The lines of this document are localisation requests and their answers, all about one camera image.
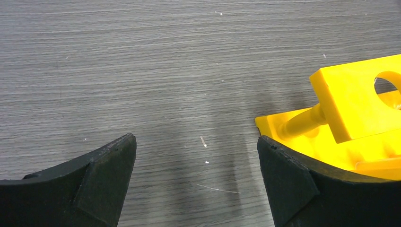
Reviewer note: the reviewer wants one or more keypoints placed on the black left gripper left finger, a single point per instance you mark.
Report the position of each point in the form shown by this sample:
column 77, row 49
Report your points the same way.
column 87, row 191

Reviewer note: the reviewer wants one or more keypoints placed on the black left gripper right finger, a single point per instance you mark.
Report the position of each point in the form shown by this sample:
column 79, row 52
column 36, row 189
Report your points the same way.
column 305, row 192

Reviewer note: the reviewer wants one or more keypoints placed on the yellow test tube rack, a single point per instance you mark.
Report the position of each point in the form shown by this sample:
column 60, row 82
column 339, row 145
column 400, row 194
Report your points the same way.
column 356, row 124

